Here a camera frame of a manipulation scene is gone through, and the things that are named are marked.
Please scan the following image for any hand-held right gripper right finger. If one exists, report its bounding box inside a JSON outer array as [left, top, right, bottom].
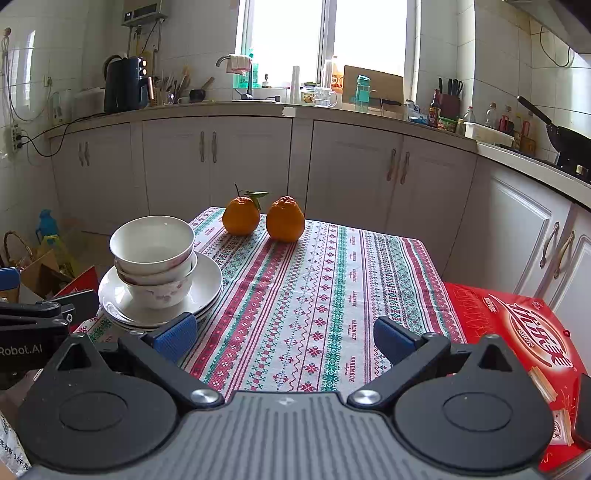
[[348, 316, 522, 409]]

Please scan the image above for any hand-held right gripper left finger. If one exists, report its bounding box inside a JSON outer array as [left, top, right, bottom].
[[46, 311, 221, 408]]

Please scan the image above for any white pink-flowered bowl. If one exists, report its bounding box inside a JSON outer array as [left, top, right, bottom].
[[117, 270, 195, 309], [109, 215, 195, 277], [115, 251, 198, 287]]

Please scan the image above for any red cardboard box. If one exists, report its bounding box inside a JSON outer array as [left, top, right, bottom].
[[18, 251, 100, 305]]

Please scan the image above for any yellow green bag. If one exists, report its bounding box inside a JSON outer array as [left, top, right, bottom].
[[39, 235, 79, 278]]

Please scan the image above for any blue plastic bottle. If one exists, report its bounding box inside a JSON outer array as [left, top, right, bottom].
[[37, 209, 58, 241]]

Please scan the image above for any white printed sack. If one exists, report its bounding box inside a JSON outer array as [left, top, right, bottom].
[[0, 406, 28, 476]]

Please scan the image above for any patterned striped tablecloth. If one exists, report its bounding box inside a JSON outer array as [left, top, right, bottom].
[[74, 206, 467, 402]]

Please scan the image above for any red gift box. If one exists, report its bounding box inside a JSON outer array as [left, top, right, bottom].
[[443, 282, 591, 472]]

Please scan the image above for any orange with leaf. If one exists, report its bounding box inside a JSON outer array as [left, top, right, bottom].
[[222, 183, 270, 237]]

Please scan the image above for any bumpy orange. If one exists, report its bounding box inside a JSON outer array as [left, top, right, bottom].
[[266, 196, 306, 243]]

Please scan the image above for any black smartphone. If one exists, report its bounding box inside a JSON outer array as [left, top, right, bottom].
[[570, 374, 591, 450]]

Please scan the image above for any white plastic tray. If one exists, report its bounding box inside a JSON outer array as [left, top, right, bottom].
[[463, 121, 515, 148]]

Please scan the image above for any utensil holder with utensils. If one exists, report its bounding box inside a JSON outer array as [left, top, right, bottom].
[[154, 65, 192, 106]]

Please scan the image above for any stone kitchen countertop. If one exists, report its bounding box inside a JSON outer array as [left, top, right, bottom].
[[46, 99, 591, 208]]

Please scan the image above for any black mortar with pestle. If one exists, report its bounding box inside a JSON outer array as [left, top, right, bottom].
[[189, 76, 215, 103]]

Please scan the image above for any dark red knife block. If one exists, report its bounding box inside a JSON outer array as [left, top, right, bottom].
[[436, 78, 464, 121]]

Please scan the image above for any teal water bottle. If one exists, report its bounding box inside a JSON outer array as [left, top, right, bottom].
[[355, 75, 374, 112]]

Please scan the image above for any cardboard box on counter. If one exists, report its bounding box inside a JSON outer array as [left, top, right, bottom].
[[342, 65, 404, 112]]

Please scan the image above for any green dish soap bottle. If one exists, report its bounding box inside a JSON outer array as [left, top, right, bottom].
[[233, 48, 259, 89]]

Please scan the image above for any black wok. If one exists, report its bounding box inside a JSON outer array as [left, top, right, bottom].
[[517, 95, 591, 169]]

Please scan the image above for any hanging wooden cutting board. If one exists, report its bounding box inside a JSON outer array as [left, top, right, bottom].
[[130, 25, 161, 63]]

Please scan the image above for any clear cooking oil jug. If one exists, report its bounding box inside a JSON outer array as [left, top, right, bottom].
[[323, 56, 345, 90]]

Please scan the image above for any metal kitchen faucet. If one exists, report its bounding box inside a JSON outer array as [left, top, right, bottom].
[[215, 54, 254, 100]]

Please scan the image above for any kitchen window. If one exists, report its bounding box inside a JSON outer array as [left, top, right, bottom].
[[235, 0, 419, 90]]

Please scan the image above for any range hood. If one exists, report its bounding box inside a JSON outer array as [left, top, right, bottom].
[[505, 0, 591, 58]]

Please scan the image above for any wall water heater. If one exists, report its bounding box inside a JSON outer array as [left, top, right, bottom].
[[121, 0, 168, 26]]

